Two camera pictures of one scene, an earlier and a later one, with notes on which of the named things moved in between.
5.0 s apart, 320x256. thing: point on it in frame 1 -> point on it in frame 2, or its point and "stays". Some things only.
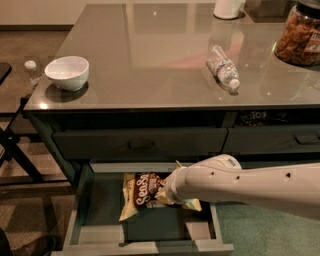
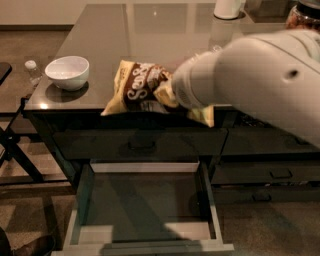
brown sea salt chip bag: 139,190 -> 142,86
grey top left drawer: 97,145 stays
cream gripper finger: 163,197 -> 166,94
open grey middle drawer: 97,228 stays
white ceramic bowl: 68,72 stays
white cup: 227,9 stays
